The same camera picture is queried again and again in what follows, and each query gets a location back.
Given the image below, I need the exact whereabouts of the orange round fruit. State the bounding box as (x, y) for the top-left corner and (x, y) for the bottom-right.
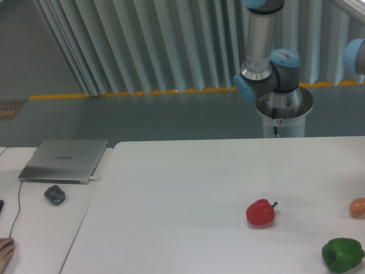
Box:
(348, 198), (365, 219)

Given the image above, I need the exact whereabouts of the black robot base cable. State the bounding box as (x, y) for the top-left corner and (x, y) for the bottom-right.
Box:
(271, 107), (282, 139)

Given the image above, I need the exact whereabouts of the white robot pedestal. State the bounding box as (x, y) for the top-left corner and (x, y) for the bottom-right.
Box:
(255, 87), (314, 138)

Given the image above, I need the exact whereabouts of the red bell pepper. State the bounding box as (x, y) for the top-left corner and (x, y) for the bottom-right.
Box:
(246, 199), (278, 226)

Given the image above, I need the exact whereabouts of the black mouse cable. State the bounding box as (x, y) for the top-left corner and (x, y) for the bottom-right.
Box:
(0, 147), (25, 238)

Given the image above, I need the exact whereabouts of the silver closed laptop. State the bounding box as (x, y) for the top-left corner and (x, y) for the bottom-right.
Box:
(18, 139), (108, 184)

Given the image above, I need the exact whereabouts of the green bell pepper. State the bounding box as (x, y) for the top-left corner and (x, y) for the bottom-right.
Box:
(322, 237), (364, 273)

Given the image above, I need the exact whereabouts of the person's hand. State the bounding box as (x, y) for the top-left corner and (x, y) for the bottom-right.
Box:
(0, 237), (15, 272)

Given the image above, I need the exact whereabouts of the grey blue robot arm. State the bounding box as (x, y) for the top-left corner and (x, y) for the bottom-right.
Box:
(234, 1), (364, 100)

